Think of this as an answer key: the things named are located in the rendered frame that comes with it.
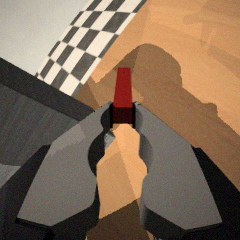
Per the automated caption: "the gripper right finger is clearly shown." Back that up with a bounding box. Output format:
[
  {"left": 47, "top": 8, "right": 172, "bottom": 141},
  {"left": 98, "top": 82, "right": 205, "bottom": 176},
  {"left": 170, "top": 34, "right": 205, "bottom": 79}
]
[{"left": 132, "top": 101, "right": 240, "bottom": 240}]

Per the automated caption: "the red rectangular bar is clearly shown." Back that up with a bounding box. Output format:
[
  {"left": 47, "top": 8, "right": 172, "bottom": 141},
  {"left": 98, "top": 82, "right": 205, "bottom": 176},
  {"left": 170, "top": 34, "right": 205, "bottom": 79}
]
[{"left": 113, "top": 67, "right": 133, "bottom": 124}]

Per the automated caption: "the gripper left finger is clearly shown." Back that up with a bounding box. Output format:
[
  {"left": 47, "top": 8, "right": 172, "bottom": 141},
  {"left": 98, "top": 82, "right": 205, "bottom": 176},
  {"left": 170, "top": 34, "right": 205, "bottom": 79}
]
[{"left": 0, "top": 101, "right": 113, "bottom": 240}]

